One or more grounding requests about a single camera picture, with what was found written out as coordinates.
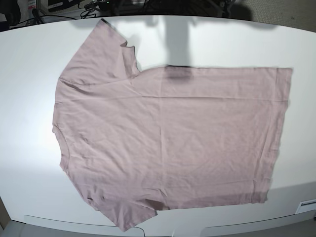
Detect black cables behind table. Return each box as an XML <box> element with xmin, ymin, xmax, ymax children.
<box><xmin>79</xmin><ymin>0</ymin><xmax>117</xmax><ymax>19</ymax></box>

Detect pink T-shirt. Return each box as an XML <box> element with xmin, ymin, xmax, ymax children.
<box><xmin>52</xmin><ymin>20</ymin><xmax>293</xmax><ymax>231</ymax></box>

